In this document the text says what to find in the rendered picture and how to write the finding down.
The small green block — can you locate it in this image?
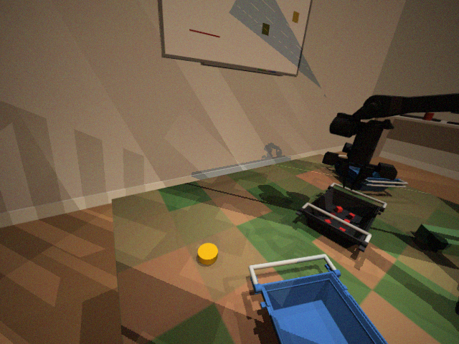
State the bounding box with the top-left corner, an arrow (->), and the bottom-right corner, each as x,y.
415,224 -> 459,257

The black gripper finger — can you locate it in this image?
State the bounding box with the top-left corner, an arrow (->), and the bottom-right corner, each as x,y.
351,168 -> 373,191
339,167 -> 349,188

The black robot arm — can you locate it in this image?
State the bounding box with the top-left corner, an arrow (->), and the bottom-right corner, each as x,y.
330,93 -> 459,145

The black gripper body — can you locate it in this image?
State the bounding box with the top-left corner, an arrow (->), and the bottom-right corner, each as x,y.
322,141 -> 397,180

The yellow short cylinder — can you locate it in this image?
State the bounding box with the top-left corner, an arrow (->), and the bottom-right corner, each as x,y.
198,244 -> 218,265

